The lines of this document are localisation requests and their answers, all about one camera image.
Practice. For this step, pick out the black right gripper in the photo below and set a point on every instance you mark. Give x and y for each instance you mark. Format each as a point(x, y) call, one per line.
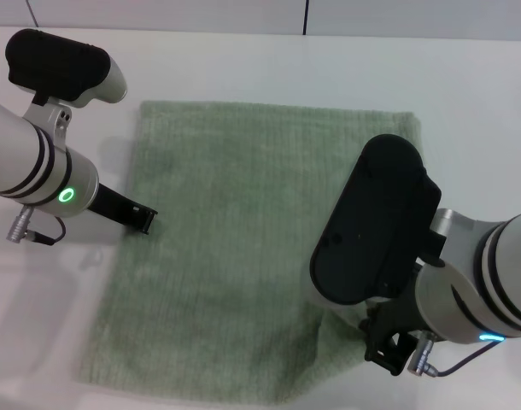
point(384, 318)

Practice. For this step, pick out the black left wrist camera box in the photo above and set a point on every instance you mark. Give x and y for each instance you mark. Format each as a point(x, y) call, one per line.
point(55, 64)

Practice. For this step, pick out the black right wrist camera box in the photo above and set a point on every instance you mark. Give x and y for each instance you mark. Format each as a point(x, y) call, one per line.
point(371, 222)

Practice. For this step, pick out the black vertical wall strip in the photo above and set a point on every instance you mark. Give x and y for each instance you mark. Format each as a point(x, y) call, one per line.
point(305, 17)

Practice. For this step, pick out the green ribbed towel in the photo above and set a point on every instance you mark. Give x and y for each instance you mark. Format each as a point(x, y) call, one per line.
point(226, 213)

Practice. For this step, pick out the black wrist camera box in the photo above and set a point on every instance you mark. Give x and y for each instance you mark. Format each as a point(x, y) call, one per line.
point(55, 64)
point(371, 222)

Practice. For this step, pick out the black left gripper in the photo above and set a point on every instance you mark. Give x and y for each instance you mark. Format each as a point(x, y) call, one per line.
point(113, 205)

